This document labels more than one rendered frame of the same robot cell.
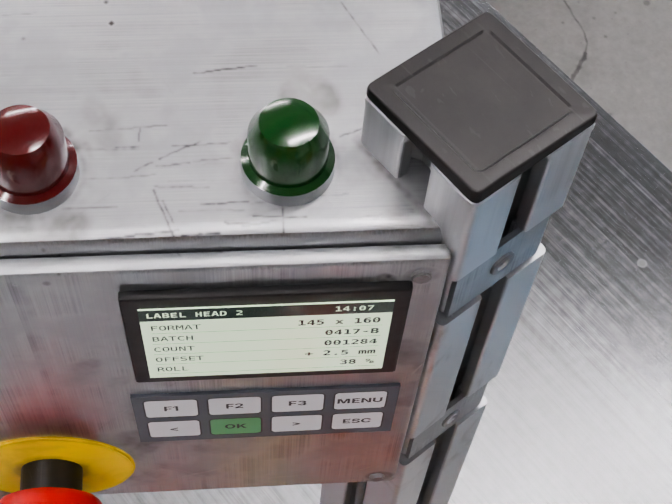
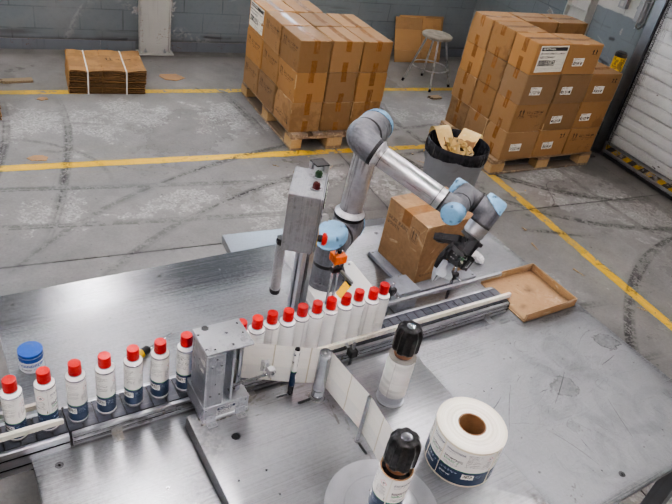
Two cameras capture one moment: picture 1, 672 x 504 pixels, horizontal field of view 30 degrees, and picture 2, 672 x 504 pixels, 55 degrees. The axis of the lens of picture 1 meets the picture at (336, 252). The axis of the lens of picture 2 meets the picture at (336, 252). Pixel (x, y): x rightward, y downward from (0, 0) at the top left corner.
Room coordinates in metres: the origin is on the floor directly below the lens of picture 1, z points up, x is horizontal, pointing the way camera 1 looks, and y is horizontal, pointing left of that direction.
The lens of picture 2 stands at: (-0.08, 1.66, 2.35)
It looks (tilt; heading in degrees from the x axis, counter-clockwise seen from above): 34 degrees down; 276
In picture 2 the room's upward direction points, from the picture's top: 11 degrees clockwise
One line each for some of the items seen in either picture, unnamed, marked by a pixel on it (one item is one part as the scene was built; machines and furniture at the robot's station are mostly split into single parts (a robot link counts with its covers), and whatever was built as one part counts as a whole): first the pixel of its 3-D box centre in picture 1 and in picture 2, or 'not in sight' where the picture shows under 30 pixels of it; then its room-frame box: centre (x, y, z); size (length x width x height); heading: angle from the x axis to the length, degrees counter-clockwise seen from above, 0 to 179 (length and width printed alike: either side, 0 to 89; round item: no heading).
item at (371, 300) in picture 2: not in sight; (368, 312); (-0.04, -0.06, 0.98); 0.05 x 0.05 x 0.20
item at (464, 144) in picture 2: not in sight; (457, 153); (-0.31, -2.67, 0.50); 0.42 x 0.41 x 0.28; 37
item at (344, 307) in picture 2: not in sight; (342, 318); (0.04, 0.01, 0.98); 0.05 x 0.05 x 0.20
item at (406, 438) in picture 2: not in sight; (394, 474); (-0.22, 0.59, 1.04); 0.09 x 0.09 x 0.29
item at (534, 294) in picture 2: not in sight; (528, 291); (-0.65, -0.65, 0.85); 0.30 x 0.26 x 0.04; 44
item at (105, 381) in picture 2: not in sight; (105, 382); (0.59, 0.53, 0.98); 0.05 x 0.05 x 0.20
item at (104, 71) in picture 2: not in sight; (105, 71); (2.83, -3.47, 0.11); 0.65 x 0.54 x 0.22; 35
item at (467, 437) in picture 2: not in sight; (465, 441); (-0.40, 0.35, 0.95); 0.20 x 0.20 x 0.14
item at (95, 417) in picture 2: not in sight; (324, 349); (0.07, 0.04, 0.86); 1.65 x 0.08 x 0.04; 44
